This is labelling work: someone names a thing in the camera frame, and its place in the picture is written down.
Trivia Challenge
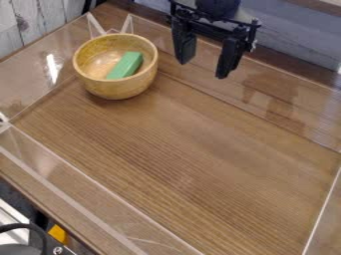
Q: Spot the brown wooden bowl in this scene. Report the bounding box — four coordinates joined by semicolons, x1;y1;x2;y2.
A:
72;34;159;100

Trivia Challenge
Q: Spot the clear acrylic tray wall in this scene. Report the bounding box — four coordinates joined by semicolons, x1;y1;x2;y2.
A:
0;125;203;255

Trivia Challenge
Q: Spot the black device with screw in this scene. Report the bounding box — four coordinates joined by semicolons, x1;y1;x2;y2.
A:
41;237;97;255

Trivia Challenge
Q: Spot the yellow label block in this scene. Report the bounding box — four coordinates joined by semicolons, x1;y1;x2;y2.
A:
48;224;68;245

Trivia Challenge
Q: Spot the green rectangular block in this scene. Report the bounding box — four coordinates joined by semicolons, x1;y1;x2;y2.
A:
105;52;144;80

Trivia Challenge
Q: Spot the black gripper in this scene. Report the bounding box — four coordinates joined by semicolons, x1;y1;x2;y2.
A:
169;0;260;79

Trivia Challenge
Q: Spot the black cable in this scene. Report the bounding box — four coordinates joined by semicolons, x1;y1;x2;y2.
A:
0;222;49;255

